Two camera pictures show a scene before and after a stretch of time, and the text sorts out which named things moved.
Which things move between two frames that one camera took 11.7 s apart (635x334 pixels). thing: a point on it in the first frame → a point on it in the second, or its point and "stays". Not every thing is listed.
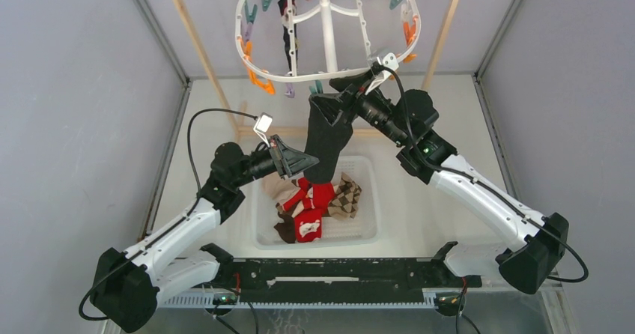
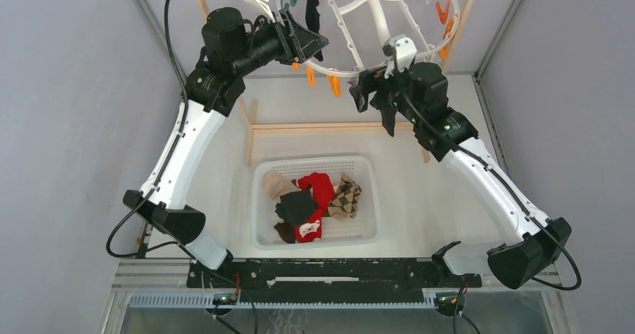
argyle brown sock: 344,204 stays
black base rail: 338,278 stays
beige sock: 280,189 stays
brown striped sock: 287,228 stays
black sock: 324,139 → 295,207
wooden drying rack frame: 239,132 → 251,127
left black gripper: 287,162 → 296,43
